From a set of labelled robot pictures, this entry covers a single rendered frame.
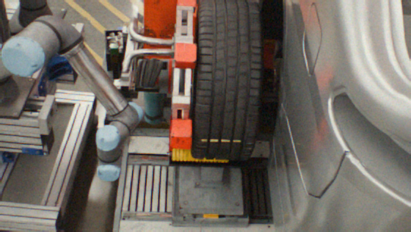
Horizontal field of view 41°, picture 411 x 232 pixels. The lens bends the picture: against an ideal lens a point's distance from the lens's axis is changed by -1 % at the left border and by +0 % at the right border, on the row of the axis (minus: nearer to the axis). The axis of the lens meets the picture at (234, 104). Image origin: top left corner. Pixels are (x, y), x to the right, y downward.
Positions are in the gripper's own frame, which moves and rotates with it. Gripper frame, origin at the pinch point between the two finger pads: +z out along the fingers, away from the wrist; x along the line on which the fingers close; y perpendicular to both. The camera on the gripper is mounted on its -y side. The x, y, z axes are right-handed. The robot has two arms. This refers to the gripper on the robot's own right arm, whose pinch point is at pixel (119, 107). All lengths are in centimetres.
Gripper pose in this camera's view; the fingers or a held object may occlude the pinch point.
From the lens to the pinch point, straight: 215.6
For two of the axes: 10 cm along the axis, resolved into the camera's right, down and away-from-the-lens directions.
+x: -9.9, -0.5, -1.1
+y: 1.1, -7.2, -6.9
